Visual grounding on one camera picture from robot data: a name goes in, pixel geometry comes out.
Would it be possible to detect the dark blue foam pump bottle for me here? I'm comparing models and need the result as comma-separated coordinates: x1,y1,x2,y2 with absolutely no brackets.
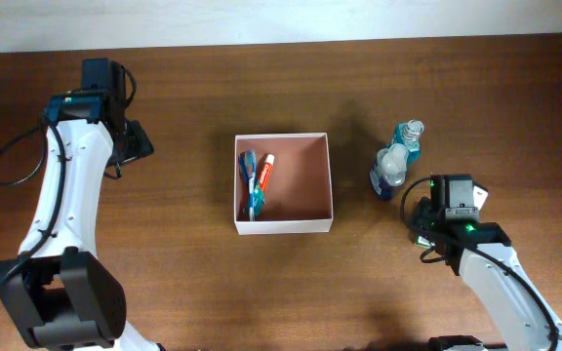
369,143,409,201

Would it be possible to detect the teal mouthwash bottle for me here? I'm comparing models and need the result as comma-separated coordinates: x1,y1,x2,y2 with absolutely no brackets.
388,120,424,166

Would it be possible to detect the blue disposable razor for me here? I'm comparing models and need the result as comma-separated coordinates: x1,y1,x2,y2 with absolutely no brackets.
238,154,251,188

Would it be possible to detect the blue white toothbrush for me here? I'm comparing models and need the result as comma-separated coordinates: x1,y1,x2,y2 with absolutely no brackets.
244,149,256,221

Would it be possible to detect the red green toothpaste tube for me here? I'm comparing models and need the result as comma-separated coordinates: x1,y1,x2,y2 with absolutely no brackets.
243,154,275,218

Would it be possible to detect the white green soap packet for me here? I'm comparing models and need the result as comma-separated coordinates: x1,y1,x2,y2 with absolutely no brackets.
415,235,434,249

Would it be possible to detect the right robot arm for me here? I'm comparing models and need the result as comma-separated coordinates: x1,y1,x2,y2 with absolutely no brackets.
400,175,562,350

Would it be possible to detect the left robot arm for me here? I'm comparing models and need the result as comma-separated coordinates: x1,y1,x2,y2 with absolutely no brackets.
0,58,163,350

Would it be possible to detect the pink cardboard box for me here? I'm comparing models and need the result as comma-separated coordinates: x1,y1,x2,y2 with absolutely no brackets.
233,133,334,236

